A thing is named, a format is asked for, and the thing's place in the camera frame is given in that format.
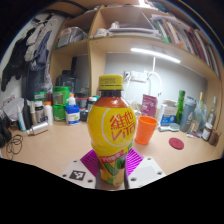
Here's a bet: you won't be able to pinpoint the grey hanging garment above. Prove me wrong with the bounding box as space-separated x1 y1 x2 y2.
24 18 59 63

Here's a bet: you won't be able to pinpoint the brown jar with white lid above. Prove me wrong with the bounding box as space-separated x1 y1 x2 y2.
201 122 214 141

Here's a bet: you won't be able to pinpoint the flat round red coaster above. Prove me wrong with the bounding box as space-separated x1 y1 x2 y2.
168 137 185 151

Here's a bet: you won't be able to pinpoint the brown mug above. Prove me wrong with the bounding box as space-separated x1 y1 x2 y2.
208 129 222 147

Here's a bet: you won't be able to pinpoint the black container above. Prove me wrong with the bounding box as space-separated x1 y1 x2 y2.
54 69 78 94

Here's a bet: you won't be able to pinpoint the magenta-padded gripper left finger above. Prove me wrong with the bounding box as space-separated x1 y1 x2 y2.
60 149 101 190

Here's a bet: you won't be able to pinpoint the white bottle with orange cap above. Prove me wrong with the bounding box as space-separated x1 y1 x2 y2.
43 100 54 127

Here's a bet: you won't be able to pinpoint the magenta pouch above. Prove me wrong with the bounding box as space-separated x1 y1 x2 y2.
140 93 159 118

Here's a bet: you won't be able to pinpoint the silver metal canister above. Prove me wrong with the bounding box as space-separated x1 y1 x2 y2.
26 121 50 136

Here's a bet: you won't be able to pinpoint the clear glass bottle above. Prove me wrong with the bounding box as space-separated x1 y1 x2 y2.
207 95 218 126

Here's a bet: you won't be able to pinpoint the black hanging clothes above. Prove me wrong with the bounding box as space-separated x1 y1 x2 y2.
0 28 36 93

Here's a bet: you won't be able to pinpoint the dark blue hanging jacket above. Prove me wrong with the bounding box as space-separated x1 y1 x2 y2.
28 31 53 101

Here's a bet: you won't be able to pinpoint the orange plastic cup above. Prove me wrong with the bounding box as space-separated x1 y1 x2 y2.
135 115 158 146

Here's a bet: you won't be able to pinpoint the grey shaker bottle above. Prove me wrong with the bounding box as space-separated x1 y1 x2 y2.
179 96 198 133

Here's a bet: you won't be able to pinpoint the yellow drink bottle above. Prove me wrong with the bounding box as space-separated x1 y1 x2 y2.
87 74 138 188

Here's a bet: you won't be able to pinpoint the green glass bottle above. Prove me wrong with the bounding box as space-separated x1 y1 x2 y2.
175 89 186 125

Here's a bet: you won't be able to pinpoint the white light bar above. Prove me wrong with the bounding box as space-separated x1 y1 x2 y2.
130 47 182 64

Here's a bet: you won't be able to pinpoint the white jar with blue cap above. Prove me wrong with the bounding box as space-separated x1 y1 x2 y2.
64 104 81 126

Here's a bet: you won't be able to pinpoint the white and blue box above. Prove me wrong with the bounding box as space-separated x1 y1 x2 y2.
159 99 179 127

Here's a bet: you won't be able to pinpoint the white cable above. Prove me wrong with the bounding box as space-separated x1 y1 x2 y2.
146 56 164 98

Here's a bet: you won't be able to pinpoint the green plastic jar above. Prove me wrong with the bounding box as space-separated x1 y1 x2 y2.
52 86 71 107

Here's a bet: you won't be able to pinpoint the black coiled cable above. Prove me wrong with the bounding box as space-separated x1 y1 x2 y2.
4 134 24 160

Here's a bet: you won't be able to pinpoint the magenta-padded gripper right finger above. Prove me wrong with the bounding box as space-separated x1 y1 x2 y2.
124 147 167 190

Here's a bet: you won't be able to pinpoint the white wall socket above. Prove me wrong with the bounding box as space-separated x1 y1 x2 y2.
123 70 148 84

